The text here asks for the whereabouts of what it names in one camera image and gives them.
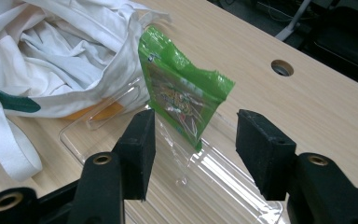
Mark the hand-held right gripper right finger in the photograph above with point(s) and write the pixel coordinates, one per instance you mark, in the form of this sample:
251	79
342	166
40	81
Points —
264	155

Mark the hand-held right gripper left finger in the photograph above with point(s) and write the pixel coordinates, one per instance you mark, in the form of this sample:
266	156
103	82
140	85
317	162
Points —
138	155

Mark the clear plastic tray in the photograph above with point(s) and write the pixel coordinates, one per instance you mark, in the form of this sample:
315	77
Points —
217	186

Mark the green snack packet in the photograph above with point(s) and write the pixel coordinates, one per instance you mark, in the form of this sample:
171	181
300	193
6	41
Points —
180	90

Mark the white cloth bag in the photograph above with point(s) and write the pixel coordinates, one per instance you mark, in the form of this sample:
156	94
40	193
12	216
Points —
59	56

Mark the orange packet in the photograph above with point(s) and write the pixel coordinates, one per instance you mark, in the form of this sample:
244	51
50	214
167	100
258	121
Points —
108	112

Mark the white metal stand leg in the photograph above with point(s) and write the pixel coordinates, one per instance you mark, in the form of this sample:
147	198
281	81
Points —
292	23

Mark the dark bulky object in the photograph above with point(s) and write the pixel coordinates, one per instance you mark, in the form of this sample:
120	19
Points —
345	40

